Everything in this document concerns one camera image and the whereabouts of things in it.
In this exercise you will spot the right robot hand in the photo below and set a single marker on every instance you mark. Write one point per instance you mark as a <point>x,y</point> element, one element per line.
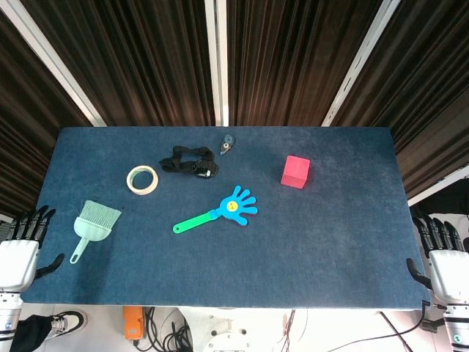
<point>450,275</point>

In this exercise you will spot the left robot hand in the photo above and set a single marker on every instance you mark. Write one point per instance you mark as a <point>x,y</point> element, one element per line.
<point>18,262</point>

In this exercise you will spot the blue hand clapper toy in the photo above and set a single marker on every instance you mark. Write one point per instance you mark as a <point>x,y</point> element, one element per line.
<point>231,207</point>

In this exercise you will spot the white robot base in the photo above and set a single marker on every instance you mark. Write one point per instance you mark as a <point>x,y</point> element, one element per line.
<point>223,330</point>

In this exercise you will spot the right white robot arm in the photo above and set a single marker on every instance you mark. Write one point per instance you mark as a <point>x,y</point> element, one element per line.
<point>458,326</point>

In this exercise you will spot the mint green hand brush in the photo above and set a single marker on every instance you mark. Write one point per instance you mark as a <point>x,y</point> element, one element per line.
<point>91,229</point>

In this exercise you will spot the black trouser leg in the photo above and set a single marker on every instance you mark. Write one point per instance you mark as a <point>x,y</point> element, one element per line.
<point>31,331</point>

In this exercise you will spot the black and white sneaker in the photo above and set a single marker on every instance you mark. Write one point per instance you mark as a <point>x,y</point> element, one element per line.
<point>69,322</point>

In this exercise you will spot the cream masking tape roll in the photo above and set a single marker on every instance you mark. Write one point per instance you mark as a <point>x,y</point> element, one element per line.
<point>130,185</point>

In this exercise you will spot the red cube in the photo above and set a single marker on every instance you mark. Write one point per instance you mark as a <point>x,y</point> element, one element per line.
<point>294,172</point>

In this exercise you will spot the blue table mat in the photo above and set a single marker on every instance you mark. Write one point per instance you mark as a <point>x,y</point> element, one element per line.
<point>256,264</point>

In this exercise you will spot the dark brown pleated curtain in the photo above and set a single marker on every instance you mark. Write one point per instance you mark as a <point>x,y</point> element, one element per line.
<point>146,62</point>

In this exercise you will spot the correction tape dispenser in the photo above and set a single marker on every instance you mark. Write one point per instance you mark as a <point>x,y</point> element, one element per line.
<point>225,146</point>

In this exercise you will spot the white frame post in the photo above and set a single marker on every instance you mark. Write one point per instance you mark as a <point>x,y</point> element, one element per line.
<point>219,62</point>
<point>55,62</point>
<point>361,62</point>

